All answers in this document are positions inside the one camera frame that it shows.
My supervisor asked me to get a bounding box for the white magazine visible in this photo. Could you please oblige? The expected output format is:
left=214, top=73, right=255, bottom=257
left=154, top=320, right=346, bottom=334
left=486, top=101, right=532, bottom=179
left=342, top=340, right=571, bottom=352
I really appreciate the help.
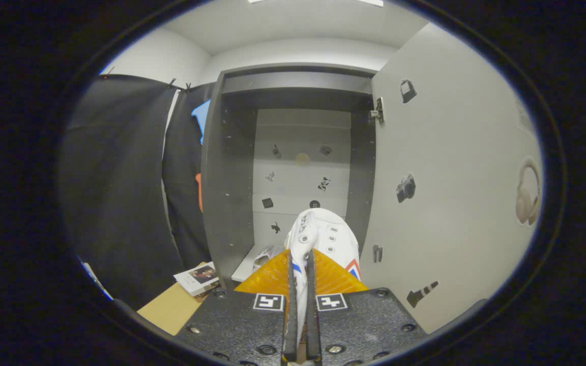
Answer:
left=173, top=262, right=221, bottom=297

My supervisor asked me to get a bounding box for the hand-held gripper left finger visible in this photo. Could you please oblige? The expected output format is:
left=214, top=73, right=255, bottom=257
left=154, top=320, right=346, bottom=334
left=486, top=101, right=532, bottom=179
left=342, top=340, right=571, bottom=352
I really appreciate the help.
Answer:
left=175, top=249, right=299, bottom=366

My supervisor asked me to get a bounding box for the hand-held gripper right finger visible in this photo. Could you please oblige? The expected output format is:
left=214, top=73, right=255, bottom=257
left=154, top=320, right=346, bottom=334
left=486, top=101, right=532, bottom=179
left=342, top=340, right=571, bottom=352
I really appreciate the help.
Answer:
left=306, top=249, right=428, bottom=366

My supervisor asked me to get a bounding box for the light grey shoe cabinet door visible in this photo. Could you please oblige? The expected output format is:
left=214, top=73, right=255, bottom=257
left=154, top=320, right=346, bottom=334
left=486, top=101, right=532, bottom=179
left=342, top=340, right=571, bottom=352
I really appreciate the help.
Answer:
left=359, top=23, right=545, bottom=334

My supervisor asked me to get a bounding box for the black backdrop cloth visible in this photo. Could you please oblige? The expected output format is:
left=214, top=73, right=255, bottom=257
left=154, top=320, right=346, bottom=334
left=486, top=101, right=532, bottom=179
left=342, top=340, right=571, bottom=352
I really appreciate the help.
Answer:
left=59, top=74, right=217, bottom=311

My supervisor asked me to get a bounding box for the long ceiling light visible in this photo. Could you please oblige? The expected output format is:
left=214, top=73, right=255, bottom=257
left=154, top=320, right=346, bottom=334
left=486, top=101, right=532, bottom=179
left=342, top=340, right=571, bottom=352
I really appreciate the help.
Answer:
left=247, top=0, right=384, bottom=8

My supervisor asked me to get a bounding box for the white shoe red blue trim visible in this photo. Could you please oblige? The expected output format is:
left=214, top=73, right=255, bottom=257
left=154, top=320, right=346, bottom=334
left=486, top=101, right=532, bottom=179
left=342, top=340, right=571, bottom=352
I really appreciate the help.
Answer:
left=284, top=207, right=362, bottom=356

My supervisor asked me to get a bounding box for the white shoe yellowish sole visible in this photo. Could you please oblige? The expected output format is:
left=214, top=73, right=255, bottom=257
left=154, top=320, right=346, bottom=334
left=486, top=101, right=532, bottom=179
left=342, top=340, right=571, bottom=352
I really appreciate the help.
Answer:
left=252, top=246, right=286, bottom=270

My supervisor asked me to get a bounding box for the grey shoe cabinet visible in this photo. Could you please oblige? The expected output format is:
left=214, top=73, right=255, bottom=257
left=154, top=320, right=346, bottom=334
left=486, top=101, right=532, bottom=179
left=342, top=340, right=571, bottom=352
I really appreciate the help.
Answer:
left=200, top=63, right=378, bottom=290

